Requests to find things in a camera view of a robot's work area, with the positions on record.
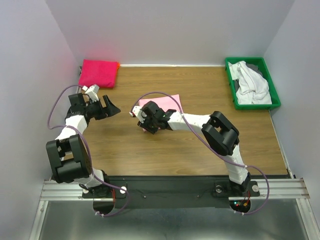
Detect aluminium extrusion rail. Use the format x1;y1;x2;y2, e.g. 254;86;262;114
40;178;310;201

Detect green plastic bin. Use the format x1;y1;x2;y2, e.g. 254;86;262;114
225;57;281;110

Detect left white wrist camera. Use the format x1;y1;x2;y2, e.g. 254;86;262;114
82;84;100;102

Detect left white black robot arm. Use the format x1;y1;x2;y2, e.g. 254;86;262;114
46;93;121;198

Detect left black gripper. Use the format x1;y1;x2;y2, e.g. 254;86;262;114
84;95;121;121

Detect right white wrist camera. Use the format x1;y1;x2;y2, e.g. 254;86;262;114
129;105;145;123

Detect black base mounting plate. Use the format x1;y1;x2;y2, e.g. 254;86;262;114
81;175;261;211

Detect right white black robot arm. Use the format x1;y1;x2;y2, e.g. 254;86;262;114
131;101;251;195

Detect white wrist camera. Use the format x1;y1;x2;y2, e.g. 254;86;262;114
82;84;100;102
129;105;145;123

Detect grey garment in bin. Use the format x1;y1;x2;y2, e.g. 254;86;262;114
246;63;263;76

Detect white crumpled t shirt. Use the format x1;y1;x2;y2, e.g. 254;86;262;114
227;61;272;105

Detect light pink t shirt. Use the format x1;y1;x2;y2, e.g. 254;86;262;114
138;94;181;130

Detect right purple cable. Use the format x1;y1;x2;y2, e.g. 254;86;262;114
129;91;270;216

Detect folded magenta t shirt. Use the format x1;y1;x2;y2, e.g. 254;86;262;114
78;59;118;89

